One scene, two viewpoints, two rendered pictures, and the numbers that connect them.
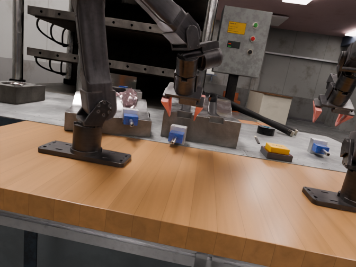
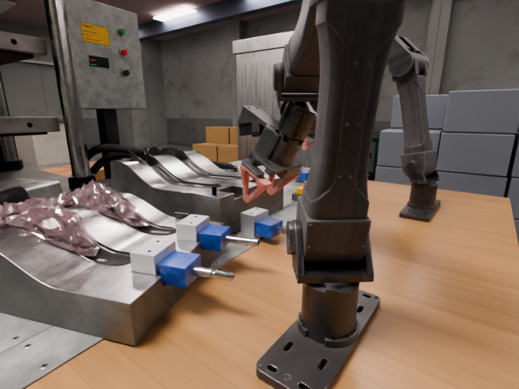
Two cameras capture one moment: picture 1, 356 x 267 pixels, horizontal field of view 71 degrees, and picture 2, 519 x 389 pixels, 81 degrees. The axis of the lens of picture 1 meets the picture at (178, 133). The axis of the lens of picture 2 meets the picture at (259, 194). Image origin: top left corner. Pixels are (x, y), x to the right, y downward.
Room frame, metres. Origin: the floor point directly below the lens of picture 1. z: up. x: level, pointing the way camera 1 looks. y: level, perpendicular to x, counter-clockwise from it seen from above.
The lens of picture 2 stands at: (0.46, 0.51, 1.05)
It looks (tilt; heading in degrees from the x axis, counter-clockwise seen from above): 15 degrees down; 302
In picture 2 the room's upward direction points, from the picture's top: straight up
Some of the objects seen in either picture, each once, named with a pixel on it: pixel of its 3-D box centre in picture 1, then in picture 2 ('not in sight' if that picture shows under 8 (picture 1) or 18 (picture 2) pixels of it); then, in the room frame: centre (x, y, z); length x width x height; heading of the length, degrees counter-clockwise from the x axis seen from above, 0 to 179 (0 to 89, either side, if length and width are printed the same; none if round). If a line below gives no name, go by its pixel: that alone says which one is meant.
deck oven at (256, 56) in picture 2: not in sight; (304, 120); (2.18, -3.42, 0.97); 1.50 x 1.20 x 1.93; 177
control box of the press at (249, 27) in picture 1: (224, 122); (115, 183); (1.77, -0.31, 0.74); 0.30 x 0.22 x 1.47; 88
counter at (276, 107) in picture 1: (265, 105); (35, 139); (8.88, -2.87, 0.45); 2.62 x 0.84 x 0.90; 175
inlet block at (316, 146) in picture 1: (321, 149); (306, 175); (0.90, -0.53, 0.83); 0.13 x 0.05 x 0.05; 170
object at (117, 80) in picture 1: (125, 86); not in sight; (1.89, 0.44, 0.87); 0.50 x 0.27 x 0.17; 178
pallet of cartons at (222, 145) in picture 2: not in sight; (229, 147); (4.15, -4.29, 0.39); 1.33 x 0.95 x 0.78; 176
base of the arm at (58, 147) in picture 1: (87, 139); (328, 304); (0.55, 0.20, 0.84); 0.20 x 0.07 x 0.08; 85
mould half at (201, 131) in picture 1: (199, 113); (182, 181); (1.07, -0.08, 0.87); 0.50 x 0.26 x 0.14; 178
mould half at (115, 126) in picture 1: (111, 104); (57, 233); (1.00, 0.28, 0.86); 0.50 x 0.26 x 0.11; 16
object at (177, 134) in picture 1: (176, 137); (273, 228); (0.74, 0.00, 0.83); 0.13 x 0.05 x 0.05; 174
